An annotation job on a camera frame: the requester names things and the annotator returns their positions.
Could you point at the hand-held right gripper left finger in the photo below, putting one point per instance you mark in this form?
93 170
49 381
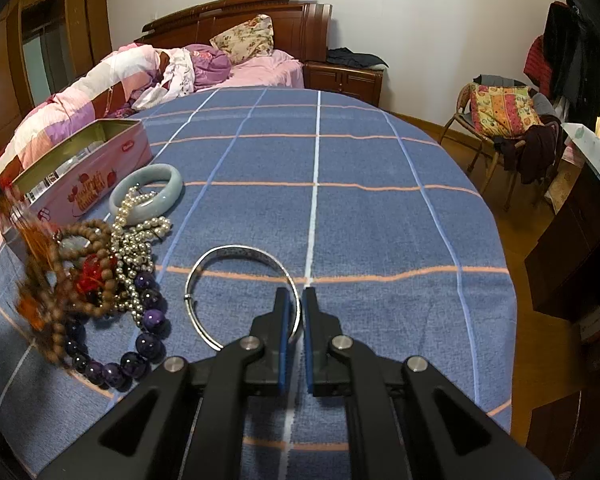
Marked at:
282 340

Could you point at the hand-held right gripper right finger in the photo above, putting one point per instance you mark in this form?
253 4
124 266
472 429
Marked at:
309 345

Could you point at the silver bangle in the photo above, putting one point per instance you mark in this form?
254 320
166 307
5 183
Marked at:
240 248

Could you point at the pale jade bangle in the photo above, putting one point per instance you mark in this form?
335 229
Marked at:
172 185

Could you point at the pink tin box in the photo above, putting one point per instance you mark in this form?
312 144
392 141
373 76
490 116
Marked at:
80 185

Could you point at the red knot charm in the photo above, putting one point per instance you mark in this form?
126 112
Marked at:
96 272

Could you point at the wooden nightstand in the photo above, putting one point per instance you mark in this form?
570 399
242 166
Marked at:
345 82

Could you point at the dark wooden cabinet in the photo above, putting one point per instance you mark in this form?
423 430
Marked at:
570 260

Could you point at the purple garment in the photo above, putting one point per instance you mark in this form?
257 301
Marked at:
210 67

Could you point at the white floral cloth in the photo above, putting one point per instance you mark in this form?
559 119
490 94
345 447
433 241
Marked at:
177 77

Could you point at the rattan chair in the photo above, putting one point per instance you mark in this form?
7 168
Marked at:
459 102

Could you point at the dark folded clothes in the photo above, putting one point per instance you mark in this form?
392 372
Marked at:
352 56

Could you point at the dark brown garment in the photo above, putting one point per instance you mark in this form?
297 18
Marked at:
535 155

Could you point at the floral pillow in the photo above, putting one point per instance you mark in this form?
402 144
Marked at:
245 40

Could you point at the colourful patterned cushion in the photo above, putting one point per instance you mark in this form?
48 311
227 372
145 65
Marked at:
500 110

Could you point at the pink patchwork quilt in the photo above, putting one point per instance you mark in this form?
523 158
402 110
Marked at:
105 80

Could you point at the wooden bed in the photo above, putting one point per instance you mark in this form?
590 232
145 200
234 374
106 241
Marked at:
290 25

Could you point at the grey garment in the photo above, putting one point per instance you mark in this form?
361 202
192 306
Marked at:
500 80

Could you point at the white paper sheet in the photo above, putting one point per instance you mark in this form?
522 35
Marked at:
595 152

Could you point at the red hanging garment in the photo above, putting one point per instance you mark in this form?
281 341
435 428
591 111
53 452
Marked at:
535 65

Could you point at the wooden wardrobe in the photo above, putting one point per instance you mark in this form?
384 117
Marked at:
80 20

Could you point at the black hanging coat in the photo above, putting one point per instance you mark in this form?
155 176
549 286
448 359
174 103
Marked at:
575 55

